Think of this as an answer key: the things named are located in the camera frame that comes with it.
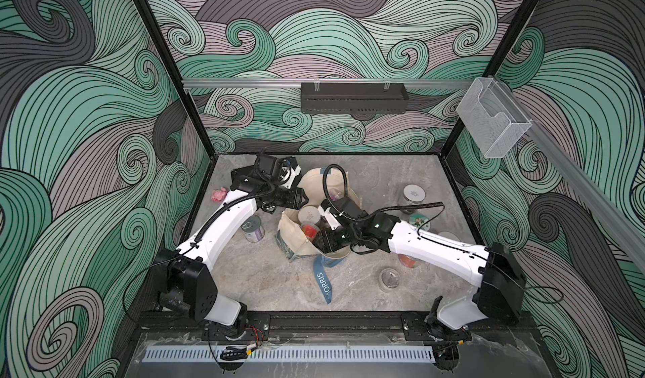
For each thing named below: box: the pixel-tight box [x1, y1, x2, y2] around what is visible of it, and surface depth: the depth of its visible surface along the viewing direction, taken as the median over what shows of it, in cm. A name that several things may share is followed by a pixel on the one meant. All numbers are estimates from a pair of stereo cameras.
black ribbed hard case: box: [230, 163, 267, 193], surface depth 58 cm
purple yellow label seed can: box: [240, 214, 265, 243], surface depth 89 cm
